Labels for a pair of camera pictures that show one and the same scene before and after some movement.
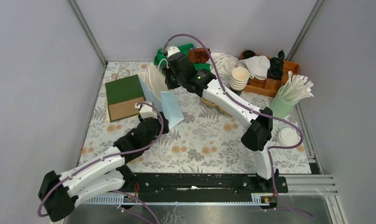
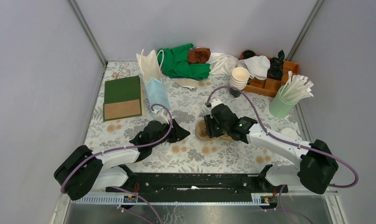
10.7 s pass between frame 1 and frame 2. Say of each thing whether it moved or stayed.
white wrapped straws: stayed
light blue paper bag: moved
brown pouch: stayed
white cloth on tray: stayed
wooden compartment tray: stayed
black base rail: stayed
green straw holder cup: stayed
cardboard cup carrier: moved
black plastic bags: stayed
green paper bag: stayed
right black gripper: moved
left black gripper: moved
